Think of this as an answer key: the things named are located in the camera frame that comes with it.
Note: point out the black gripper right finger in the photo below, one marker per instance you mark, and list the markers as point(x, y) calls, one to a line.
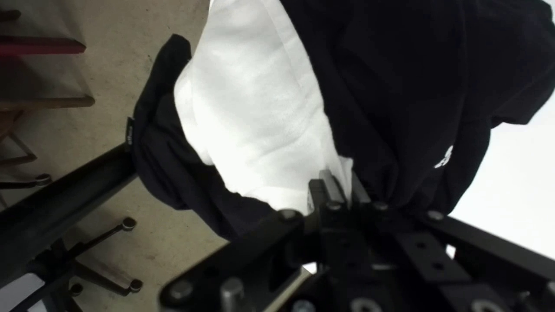
point(440, 264)

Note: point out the black cloth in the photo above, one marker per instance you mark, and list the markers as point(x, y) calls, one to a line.
point(411, 87)

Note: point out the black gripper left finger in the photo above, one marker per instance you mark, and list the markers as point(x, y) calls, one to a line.
point(248, 272)

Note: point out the white cloth with blue stripes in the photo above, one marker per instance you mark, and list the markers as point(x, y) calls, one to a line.
point(250, 106)

